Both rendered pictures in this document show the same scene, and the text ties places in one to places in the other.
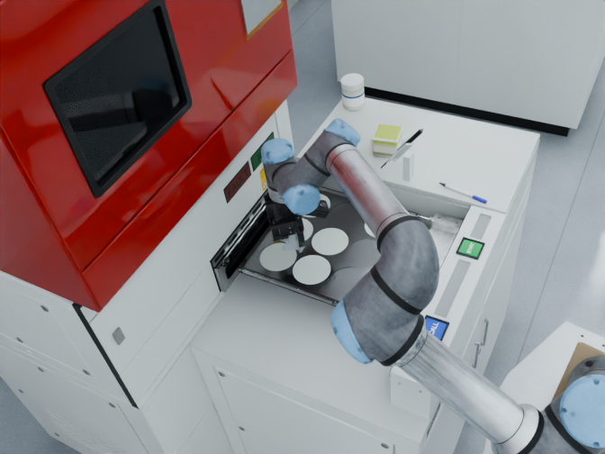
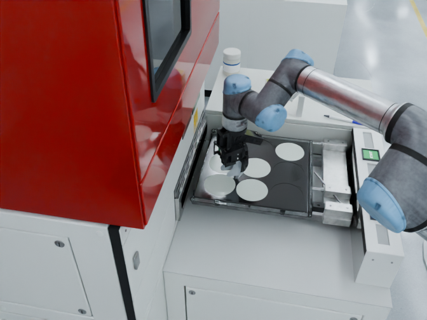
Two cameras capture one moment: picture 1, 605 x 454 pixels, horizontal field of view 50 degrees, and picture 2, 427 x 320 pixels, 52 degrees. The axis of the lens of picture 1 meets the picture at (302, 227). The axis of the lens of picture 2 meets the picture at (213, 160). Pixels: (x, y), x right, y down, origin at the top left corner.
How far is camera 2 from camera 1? 66 cm
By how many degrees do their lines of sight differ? 19
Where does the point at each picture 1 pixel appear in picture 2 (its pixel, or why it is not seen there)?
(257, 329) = (218, 246)
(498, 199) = not seen: hidden behind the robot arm
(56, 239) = (130, 141)
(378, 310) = (417, 178)
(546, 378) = not seen: outside the picture
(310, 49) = not seen: hidden behind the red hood
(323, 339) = (276, 244)
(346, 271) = (279, 186)
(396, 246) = (417, 124)
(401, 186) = (297, 121)
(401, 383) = (375, 259)
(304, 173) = (275, 94)
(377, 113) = (252, 76)
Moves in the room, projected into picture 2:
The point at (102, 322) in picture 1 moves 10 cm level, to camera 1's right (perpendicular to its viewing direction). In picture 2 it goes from (129, 245) to (175, 230)
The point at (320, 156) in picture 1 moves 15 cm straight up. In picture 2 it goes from (288, 79) to (296, 21)
